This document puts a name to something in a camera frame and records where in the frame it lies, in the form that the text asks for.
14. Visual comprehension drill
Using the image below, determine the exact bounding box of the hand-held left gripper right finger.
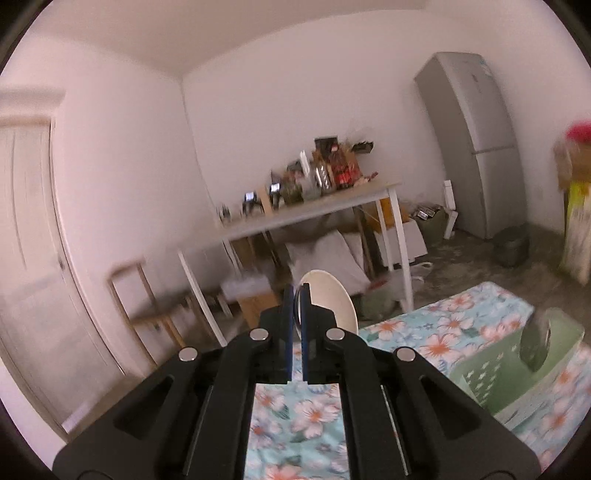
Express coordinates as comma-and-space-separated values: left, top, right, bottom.
300, 282, 541, 480

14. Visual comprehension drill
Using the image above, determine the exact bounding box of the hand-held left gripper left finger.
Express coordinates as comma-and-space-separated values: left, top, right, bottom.
52, 284, 296, 480

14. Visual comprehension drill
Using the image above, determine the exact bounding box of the green plastic utensil basket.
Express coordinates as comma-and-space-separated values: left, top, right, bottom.
450, 308, 586, 430

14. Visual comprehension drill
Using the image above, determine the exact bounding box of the small cardboard box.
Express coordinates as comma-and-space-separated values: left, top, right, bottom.
238, 291, 282, 328

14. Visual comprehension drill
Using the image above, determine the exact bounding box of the white sack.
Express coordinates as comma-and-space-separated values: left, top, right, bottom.
284, 231, 370, 296

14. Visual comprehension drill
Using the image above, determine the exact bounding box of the white long table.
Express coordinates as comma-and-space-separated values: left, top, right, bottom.
178, 181, 414, 347

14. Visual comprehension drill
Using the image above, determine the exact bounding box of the floral tablecloth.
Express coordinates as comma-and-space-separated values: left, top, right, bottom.
244, 281, 591, 480

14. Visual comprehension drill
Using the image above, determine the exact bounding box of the wooden chair with black seat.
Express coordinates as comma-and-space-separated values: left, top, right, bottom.
108, 261, 222, 365

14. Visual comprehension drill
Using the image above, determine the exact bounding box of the white cardboard box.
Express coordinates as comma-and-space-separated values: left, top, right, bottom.
374, 217, 428, 266

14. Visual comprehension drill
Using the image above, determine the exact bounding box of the oil bottle with red label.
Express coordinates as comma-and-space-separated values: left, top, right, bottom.
330, 143, 361, 190

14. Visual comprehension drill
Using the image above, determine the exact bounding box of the white plastic strip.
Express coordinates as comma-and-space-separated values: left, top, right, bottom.
444, 180, 458, 238

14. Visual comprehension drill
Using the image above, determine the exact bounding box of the black trash bin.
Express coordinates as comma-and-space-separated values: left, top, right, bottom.
492, 225, 531, 267

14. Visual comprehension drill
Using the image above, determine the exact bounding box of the white panelled door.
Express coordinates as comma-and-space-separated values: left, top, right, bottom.
0, 88, 125, 435

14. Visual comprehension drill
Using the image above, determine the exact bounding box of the grey refrigerator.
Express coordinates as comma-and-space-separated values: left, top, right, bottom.
414, 52, 529, 239

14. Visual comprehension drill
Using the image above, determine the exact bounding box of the yellow rice bag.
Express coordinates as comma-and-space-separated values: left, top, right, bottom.
558, 180, 591, 284

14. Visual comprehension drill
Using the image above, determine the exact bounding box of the brown cardboard box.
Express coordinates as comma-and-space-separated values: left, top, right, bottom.
554, 138, 591, 190

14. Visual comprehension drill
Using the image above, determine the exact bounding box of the red plastic bag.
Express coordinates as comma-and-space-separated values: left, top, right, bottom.
566, 121, 591, 145

